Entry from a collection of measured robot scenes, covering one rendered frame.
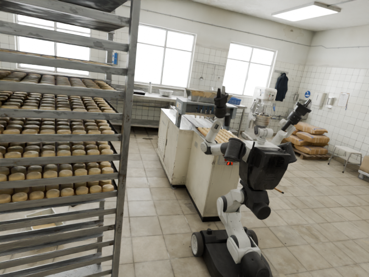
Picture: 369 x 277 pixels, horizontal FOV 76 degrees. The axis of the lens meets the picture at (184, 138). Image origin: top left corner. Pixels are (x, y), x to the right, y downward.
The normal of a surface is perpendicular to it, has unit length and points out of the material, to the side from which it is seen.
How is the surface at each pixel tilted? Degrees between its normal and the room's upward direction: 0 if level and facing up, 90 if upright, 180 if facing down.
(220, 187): 90
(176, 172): 90
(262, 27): 90
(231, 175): 90
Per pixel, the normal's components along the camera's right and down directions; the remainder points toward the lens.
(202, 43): 0.28, 0.31
